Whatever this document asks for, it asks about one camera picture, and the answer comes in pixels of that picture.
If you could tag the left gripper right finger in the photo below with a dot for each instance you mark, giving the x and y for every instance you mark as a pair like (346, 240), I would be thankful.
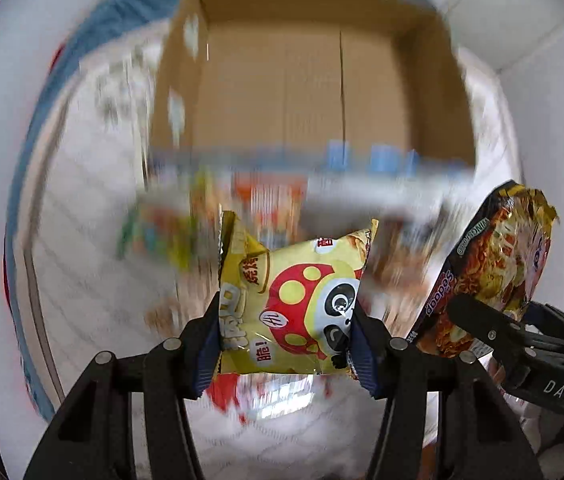
(478, 435)

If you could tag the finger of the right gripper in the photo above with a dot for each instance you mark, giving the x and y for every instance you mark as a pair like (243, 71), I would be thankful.
(500, 332)

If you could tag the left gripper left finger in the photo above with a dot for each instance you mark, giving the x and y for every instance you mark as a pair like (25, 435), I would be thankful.
(90, 436)

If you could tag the yellow black noodle packet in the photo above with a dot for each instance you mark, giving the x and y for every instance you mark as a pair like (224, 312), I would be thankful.
(498, 260)

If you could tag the yellow panda snack bag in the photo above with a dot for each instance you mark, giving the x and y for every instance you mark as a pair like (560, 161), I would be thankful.
(289, 310)

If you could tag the small red snack packet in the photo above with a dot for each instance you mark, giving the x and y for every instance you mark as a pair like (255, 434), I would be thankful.
(236, 393)

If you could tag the brown snack bag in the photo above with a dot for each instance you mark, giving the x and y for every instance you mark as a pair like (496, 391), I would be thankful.
(404, 262)

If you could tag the white floral quilt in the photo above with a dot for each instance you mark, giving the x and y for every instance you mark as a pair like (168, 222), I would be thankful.
(91, 299)

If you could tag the colourful candy bag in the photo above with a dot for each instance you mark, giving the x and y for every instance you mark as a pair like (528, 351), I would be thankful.
(176, 222)

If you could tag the orange snack bag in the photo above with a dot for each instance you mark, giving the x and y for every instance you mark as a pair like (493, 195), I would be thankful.
(271, 204)

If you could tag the brown cardboard box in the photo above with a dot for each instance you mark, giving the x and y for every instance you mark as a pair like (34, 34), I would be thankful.
(355, 82)

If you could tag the blue bed sheet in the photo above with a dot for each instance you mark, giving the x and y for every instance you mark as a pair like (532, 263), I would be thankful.
(109, 21)

